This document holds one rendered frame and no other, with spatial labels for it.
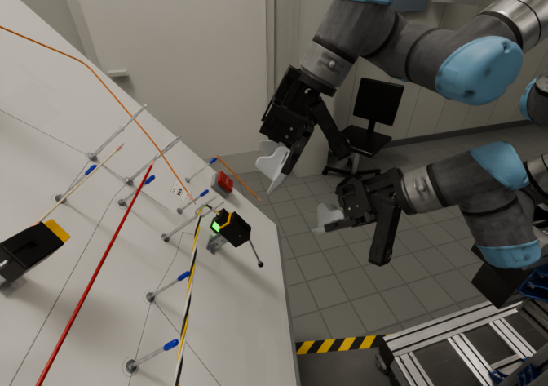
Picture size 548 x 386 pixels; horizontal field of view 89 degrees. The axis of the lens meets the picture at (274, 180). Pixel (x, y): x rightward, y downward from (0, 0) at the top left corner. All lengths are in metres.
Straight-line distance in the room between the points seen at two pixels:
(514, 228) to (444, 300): 1.59
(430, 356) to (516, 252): 1.12
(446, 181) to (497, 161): 0.07
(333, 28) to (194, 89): 2.03
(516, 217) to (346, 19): 0.37
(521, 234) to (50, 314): 0.62
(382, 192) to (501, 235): 0.18
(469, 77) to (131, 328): 0.52
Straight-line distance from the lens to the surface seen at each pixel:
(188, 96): 2.44
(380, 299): 1.95
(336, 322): 1.80
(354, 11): 0.46
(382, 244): 0.54
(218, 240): 0.63
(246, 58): 2.42
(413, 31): 0.49
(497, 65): 0.41
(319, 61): 0.45
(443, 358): 1.65
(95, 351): 0.44
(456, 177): 0.50
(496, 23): 0.45
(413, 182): 0.51
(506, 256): 0.56
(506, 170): 0.50
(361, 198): 0.53
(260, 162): 0.48
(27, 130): 0.56
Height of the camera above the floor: 1.57
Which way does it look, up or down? 35 degrees down
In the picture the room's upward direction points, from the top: straight up
